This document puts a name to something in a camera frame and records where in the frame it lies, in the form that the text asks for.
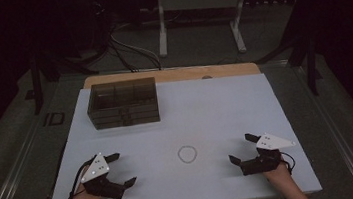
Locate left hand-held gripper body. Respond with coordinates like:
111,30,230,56
77,149,128,199

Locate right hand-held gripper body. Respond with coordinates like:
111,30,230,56
236,128,299,178

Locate dark translucent drawer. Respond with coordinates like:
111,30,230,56
91,111,162,131

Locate dark translucent drawer box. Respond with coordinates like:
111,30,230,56
83,77,162,132

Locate person's right hand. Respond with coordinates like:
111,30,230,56
262,161,292,184

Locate white table cover board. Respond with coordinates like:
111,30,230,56
32,62,324,199

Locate black stand legs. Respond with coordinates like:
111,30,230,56
24,44,104,116
248,0,326,103

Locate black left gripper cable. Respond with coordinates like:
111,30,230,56
62,157,100,199

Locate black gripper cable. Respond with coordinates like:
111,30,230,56
62,157,100,199
279,149,298,176

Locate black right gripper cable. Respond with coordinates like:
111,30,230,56
279,149,298,176

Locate bundle of floor cables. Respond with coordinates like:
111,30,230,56
106,17,163,76

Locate white metal stand frame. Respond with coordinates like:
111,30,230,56
153,0,258,63

